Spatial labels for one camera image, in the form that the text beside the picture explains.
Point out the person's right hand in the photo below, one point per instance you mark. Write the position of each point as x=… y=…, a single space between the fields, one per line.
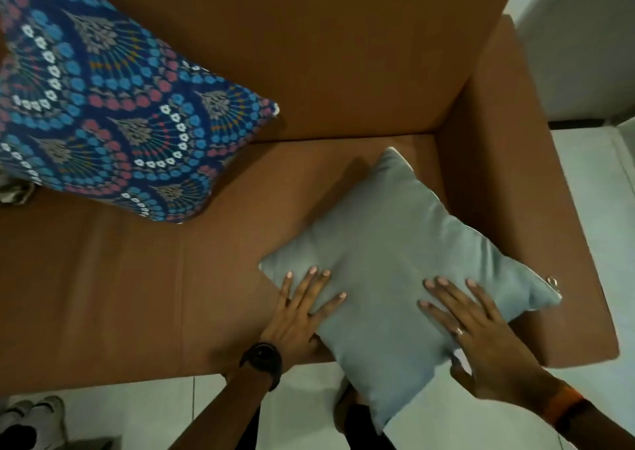
x=496 y=355

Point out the person's left hand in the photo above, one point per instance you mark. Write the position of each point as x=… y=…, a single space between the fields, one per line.
x=290 y=325

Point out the person's left little finger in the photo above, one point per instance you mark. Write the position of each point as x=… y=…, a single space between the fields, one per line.
x=285 y=293

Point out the person's right middle finger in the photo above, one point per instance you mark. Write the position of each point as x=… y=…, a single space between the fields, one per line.
x=449 y=301

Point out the person's right little finger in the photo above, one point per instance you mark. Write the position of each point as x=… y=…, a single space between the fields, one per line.
x=486 y=300

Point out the person's right thumb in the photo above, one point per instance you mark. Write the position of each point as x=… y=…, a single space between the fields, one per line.
x=460 y=377

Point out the person's left middle finger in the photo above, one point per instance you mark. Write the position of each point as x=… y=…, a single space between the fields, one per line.
x=317 y=293

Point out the grey cushion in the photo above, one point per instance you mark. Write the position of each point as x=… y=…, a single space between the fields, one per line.
x=387 y=236

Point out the person's right forearm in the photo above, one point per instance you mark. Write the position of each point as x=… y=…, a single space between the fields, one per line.
x=600 y=427

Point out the person's left forearm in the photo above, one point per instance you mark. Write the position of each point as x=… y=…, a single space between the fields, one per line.
x=223 y=415

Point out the black wristwatch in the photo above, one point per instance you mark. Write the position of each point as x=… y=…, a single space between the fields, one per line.
x=262 y=358

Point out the orange wristband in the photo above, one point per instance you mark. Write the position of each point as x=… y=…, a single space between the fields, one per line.
x=563 y=404

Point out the person's right leg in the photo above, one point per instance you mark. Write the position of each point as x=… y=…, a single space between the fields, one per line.
x=362 y=427

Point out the person's leg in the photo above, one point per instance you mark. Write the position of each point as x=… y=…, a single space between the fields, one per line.
x=362 y=427
x=255 y=430

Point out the person's left leg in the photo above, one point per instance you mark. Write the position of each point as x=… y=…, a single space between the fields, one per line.
x=255 y=430

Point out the brown fabric sofa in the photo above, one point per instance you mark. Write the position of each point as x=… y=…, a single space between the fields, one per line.
x=347 y=67

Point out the blue patterned cushion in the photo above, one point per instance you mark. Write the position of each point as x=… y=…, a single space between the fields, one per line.
x=109 y=102

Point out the white shoe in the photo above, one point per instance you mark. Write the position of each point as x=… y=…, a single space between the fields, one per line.
x=15 y=415
x=49 y=415

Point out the grey white cloth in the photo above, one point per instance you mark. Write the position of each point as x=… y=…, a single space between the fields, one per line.
x=15 y=191

